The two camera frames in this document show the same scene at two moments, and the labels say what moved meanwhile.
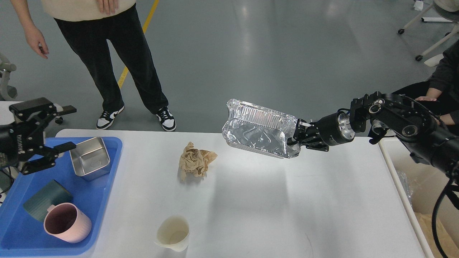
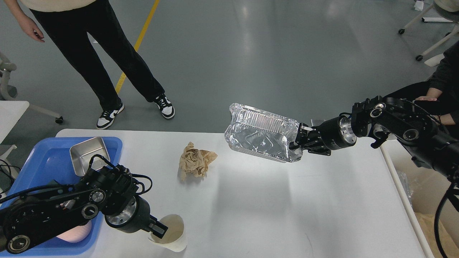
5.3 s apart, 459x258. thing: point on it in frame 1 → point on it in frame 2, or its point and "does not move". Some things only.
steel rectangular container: (90, 159) does not move
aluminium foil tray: (260, 129) does not move
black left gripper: (19, 140) → (134, 217)
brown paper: (194, 161) does not move
